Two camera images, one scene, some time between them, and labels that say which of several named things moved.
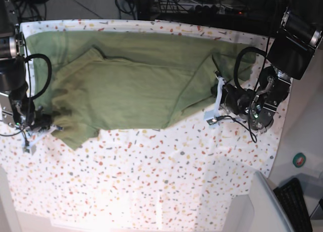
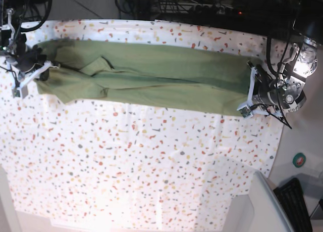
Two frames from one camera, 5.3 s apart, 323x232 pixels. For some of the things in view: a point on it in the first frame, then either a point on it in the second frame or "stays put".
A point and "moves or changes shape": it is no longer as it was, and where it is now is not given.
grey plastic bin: x=269 y=215 stays put
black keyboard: x=291 y=197 stays put
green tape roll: x=299 y=159 stays put
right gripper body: x=232 y=99 to x=262 y=97
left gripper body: x=40 y=126 to x=27 y=64
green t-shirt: x=82 y=81 moves or changes shape
